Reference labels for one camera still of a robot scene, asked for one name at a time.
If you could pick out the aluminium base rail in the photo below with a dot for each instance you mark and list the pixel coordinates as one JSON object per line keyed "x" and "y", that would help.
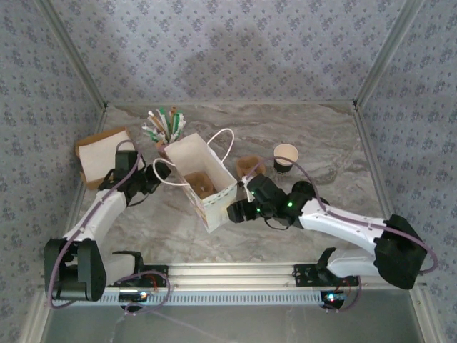
{"x": 232, "y": 275}

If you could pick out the aluminium corner post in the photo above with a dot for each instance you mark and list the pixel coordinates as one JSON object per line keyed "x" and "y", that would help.
{"x": 386, "y": 53}
{"x": 75, "y": 53}

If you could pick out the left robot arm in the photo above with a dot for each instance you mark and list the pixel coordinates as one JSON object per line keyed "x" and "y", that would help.
{"x": 110, "y": 214}

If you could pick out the green white straw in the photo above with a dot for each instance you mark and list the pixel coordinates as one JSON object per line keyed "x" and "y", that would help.
{"x": 165, "y": 119}

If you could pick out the tan paper straw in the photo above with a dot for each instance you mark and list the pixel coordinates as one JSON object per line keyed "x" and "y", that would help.
{"x": 173, "y": 114}

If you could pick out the small controller board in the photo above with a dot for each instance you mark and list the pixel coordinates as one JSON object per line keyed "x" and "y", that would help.
{"x": 333, "y": 297}
{"x": 130, "y": 296}

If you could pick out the brown pulp cup carrier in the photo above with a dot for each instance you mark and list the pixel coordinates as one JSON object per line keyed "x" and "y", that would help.
{"x": 250, "y": 165}
{"x": 200, "y": 186}

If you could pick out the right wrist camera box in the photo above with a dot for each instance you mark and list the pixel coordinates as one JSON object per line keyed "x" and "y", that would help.
{"x": 246, "y": 189}

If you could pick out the white napkin stack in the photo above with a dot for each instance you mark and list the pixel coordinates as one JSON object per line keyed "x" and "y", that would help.
{"x": 100, "y": 153}

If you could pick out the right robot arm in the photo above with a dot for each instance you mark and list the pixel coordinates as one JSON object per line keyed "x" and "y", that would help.
{"x": 335, "y": 232}

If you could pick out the brown cardboard napkin box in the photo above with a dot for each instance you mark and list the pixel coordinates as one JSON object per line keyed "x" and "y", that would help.
{"x": 89, "y": 183}

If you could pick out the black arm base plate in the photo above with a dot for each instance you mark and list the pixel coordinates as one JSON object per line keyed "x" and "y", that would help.
{"x": 303, "y": 275}
{"x": 159, "y": 273}

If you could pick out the black paper coffee cup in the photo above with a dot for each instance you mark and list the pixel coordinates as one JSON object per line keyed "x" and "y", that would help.
{"x": 285, "y": 153}

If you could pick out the white paper gift bag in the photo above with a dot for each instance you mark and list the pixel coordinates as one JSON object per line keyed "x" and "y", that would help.
{"x": 218, "y": 214}

